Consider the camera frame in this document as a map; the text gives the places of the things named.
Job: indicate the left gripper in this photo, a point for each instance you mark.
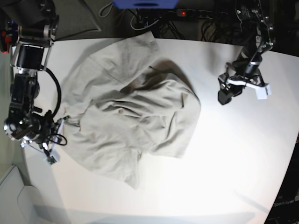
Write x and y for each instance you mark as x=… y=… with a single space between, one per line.
x=228 y=90

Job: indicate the grey t-shirt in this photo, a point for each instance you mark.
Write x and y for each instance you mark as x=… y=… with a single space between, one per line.
x=120 y=107

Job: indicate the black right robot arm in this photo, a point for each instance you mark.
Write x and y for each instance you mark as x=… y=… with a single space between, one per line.
x=30 y=26

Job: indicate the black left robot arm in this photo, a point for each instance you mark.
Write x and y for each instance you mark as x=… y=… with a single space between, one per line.
x=244 y=71

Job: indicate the black power strip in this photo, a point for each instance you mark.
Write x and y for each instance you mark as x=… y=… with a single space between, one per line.
x=195 y=14

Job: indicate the blue box at top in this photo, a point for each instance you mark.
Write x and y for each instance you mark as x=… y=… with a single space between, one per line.
x=145 y=4

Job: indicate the red and black clamp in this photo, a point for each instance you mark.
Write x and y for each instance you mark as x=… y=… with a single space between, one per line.
x=5 y=39

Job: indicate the grey side table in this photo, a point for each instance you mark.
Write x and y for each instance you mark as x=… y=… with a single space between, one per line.
x=15 y=204

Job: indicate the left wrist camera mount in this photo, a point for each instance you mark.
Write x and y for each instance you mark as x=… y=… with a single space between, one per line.
x=261 y=88

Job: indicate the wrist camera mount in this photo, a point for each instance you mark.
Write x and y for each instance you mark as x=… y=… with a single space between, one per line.
x=51 y=142
x=261 y=88

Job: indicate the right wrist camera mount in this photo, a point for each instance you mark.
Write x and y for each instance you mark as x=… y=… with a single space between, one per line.
x=51 y=142

